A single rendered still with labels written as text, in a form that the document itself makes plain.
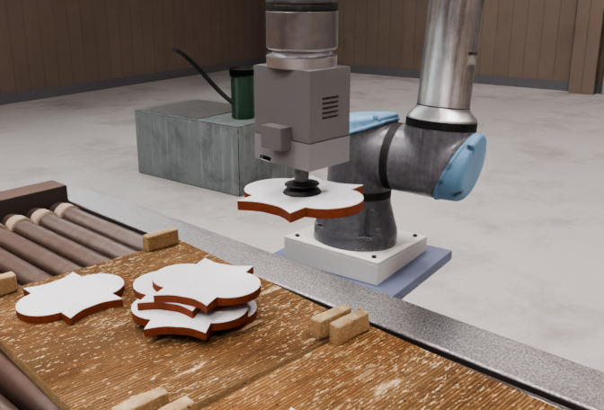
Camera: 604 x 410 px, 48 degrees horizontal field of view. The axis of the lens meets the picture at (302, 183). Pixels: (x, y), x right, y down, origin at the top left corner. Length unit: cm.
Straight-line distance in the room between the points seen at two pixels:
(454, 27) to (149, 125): 403
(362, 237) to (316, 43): 54
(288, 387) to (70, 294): 36
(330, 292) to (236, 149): 345
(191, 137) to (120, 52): 502
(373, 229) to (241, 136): 328
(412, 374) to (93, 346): 38
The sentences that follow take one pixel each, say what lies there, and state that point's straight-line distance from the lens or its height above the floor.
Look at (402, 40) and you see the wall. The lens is 1032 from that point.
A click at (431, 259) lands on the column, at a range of 127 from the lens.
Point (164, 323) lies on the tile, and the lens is 86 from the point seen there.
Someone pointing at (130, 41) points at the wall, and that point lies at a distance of 972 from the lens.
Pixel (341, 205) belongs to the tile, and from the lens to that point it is 71.
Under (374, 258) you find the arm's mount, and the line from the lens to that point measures 116.
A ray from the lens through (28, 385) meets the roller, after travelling 86.
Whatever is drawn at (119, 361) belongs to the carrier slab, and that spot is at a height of 94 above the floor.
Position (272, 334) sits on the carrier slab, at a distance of 87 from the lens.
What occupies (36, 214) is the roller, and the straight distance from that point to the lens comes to 143.
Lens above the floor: 135
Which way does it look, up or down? 16 degrees down
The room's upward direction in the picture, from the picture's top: straight up
